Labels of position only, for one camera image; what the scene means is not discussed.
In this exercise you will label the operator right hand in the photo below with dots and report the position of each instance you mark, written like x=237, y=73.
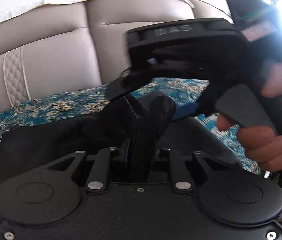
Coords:
x=260, y=143

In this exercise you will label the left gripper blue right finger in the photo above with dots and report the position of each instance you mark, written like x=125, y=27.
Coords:
x=179, y=177

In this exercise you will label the beige leather sofa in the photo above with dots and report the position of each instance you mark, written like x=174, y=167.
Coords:
x=65, y=48

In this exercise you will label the blue paisley sofa throw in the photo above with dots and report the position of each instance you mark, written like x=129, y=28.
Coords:
x=73, y=104

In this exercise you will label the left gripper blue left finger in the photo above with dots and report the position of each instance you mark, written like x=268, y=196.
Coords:
x=110, y=166

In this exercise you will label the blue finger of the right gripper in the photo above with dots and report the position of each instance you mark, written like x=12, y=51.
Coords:
x=190, y=109
x=123, y=86

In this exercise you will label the black pants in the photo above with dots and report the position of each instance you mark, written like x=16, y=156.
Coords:
x=145, y=122

